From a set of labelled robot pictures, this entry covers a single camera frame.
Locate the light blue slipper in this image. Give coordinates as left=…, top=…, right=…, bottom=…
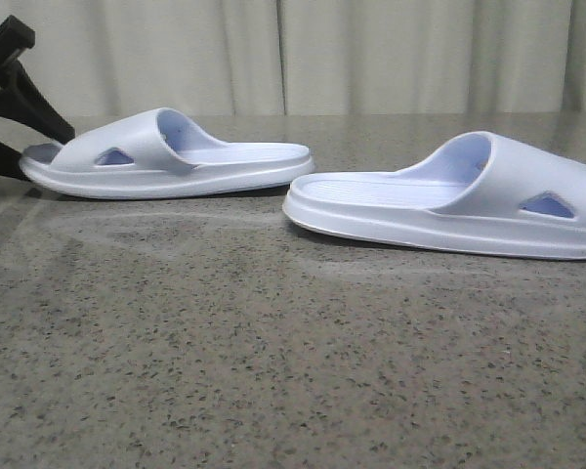
left=20, top=107, right=314, bottom=199
left=283, top=131, right=586, bottom=259

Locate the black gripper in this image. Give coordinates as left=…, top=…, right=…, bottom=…
left=0, top=15, right=75, bottom=175

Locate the grey-green pleated curtain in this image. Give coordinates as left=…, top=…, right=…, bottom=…
left=0, top=1, right=586, bottom=116

